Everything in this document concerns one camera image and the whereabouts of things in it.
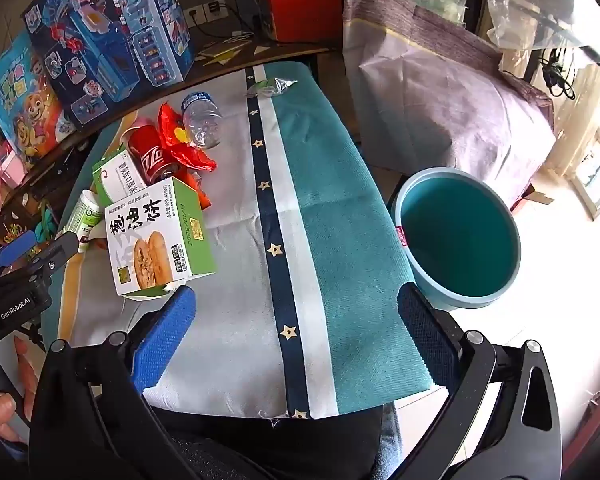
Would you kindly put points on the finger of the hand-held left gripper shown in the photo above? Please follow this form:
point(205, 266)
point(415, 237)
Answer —
point(15, 251)
point(55, 255)

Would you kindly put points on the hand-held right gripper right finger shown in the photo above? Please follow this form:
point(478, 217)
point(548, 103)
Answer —
point(427, 340)

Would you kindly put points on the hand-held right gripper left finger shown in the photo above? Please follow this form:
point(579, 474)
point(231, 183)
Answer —
point(165, 340)

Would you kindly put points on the green white food box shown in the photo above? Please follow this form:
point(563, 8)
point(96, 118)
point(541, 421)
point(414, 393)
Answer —
point(150, 245)

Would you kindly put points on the blue plastic bin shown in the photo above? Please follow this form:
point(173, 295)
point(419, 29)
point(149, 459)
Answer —
point(455, 240)

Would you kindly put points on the red snack wrapper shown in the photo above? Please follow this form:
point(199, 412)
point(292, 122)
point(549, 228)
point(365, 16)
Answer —
point(195, 157)

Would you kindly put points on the clear plastic bottle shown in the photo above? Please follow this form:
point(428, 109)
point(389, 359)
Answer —
point(202, 120)

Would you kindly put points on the clear green snack packet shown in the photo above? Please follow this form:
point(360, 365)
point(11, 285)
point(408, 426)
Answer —
point(267, 87)

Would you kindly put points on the person's left hand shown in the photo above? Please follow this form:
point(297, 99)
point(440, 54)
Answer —
point(5, 425)

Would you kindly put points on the white green small bottle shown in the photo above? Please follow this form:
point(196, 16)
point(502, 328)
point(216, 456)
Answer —
point(82, 215)

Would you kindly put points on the person's blue clothing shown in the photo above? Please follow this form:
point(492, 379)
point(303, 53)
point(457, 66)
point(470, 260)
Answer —
point(390, 435)

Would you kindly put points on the small green white box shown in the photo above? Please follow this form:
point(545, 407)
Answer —
point(120, 175)

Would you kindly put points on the teal striped printed blanket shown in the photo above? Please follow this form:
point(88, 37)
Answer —
point(330, 260)

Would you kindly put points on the red soda can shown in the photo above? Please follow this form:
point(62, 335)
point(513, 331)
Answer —
point(147, 157)

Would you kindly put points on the colourful puppy toy box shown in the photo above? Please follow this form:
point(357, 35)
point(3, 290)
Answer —
point(25, 105)

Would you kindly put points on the red cardboard box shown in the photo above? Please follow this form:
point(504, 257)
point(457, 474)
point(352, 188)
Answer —
point(522, 200)

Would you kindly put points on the blue toy box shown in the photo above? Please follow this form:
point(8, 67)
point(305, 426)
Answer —
point(105, 35)

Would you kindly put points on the yellow paper scraps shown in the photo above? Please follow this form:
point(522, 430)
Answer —
point(220, 52)

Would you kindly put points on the white curtain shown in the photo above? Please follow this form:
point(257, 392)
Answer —
point(580, 90)

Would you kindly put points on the white wall socket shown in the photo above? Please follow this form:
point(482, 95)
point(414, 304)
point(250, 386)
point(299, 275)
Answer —
point(205, 12)

